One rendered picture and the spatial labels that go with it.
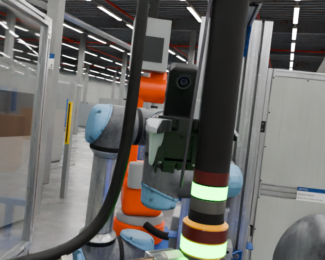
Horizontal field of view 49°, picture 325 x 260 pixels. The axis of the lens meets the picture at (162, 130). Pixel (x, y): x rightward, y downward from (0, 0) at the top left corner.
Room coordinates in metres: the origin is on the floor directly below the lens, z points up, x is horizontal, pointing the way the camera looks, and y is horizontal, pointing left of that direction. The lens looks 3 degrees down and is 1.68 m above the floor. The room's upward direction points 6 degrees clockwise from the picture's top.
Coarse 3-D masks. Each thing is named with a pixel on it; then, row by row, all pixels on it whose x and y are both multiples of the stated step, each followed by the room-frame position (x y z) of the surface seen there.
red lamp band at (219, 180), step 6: (198, 174) 0.32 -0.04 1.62; (204, 174) 0.32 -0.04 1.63; (210, 174) 0.31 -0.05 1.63; (216, 174) 0.31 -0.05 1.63; (222, 174) 0.32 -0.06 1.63; (228, 174) 0.32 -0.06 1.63; (198, 180) 0.32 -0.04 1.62; (204, 180) 0.32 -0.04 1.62; (210, 180) 0.31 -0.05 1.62; (216, 180) 0.31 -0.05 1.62; (222, 180) 0.32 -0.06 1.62; (228, 180) 0.32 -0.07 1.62
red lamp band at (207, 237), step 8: (184, 224) 0.32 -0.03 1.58; (184, 232) 0.32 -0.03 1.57; (192, 232) 0.31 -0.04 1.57; (200, 232) 0.31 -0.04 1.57; (208, 232) 0.31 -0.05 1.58; (216, 232) 0.31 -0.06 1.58; (224, 232) 0.32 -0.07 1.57; (192, 240) 0.31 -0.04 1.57; (200, 240) 0.31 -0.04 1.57; (208, 240) 0.31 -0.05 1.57; (216, 240) 0.31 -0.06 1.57; (224, 240) 0.32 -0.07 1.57
